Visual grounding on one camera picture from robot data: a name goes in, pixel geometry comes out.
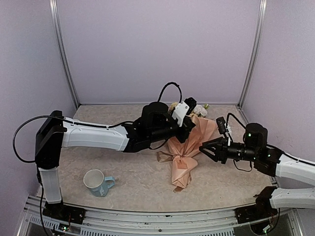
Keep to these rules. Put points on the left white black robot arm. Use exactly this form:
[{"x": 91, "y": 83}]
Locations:
[{"x": 156, "y": 123}]

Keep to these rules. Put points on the right aluminium frame post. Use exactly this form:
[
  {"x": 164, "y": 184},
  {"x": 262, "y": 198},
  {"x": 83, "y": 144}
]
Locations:
[{"x": 254, "y": 53}]

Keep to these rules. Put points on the white fake rose stem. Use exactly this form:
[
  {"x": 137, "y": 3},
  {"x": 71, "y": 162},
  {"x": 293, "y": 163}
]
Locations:
[{"x": 201, "y": 110}]

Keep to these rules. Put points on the front aluminium rail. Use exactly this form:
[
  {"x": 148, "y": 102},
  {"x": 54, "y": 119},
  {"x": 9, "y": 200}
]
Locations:
[{"x": 97, "y": 221}]

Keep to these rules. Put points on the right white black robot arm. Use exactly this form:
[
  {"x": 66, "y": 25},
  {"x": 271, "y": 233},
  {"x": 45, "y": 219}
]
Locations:
[{"x": 270, "y": 161}]

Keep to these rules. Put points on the blue white ceramic mug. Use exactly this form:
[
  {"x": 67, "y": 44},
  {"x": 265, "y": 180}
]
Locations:
[{"x": 97, "y": 183}]

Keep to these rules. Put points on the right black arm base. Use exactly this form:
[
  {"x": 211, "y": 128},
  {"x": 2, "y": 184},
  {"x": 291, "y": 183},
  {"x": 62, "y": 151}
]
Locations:
[{"x": 260, "y": 210}]

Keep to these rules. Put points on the yellow fake flower stem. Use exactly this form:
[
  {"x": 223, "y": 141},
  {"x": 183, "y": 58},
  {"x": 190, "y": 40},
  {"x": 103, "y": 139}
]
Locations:
[{"x": 172, "y": 106}]

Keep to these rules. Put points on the left aluminium frame post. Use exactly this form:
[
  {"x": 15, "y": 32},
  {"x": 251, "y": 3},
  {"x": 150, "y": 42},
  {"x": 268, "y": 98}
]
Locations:
[{"x": 61, "y": 48}]

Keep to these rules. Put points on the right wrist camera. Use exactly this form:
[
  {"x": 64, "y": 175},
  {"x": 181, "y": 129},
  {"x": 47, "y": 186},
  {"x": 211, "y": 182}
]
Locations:
[{"x": 224, "y": 129}]

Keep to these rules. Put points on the aluminium frame post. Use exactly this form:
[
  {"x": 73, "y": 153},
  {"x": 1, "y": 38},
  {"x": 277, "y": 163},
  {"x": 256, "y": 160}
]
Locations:
[
  {"x": 254, "y": 53},
  {"x": 61, "y": 48}
]

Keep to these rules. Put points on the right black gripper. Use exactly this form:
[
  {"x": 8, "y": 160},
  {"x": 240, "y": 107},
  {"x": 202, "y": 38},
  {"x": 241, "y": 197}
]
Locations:
[{"x": 221, "y": 154}]

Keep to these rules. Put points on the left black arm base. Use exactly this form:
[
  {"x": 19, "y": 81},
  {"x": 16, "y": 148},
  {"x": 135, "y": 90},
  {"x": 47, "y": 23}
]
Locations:
[{"x": 65, "y": 213}]

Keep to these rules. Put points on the beige ribbon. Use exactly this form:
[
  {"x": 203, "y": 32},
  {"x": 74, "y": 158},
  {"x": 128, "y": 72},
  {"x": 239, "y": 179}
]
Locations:
[{"x": 164, "y": 156}]

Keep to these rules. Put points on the pink beige wrapping paper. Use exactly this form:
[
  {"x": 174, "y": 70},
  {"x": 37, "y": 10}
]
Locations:
[{"x": 183, "y": 161}]

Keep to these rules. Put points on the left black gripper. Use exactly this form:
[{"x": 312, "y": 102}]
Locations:
[{"x": 188, "y": 124}]

